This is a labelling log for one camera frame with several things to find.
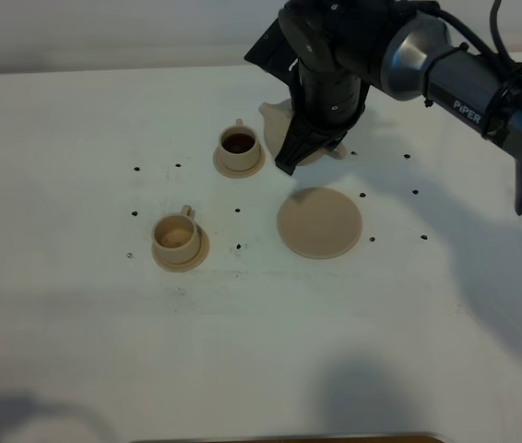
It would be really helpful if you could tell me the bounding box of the large beige teapot saucer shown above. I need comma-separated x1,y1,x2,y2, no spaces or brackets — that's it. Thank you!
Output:
277,187,362,259

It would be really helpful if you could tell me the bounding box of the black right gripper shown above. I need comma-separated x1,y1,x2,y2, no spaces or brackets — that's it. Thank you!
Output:
244,18,370,175

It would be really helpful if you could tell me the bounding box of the near beige cup saucer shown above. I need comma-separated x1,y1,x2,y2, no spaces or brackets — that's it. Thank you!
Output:
151,225,209,272

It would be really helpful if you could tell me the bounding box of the beige cup saucer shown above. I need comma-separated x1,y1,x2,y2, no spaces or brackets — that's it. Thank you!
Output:
151,225,209,272
213,142,265,179

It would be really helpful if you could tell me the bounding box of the near beige teacup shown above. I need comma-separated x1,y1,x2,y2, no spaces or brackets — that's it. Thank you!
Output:
152,205,201,267

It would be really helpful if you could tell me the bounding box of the beige teacup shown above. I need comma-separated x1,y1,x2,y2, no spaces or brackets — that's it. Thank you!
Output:
219,119,259,152
152,205,201,267

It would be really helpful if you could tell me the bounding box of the far beige cup saucer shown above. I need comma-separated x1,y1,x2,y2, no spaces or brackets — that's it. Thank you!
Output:
213,142,265,179

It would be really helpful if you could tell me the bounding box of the beige ceramic teapot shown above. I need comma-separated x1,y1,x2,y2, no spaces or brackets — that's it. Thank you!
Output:
258,99,348,166

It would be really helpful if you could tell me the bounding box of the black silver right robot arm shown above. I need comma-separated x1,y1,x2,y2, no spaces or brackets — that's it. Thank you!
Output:
245,1,522,213

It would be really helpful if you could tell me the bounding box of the far beige teacup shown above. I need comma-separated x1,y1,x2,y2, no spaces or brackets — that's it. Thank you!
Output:
219,119,259,152

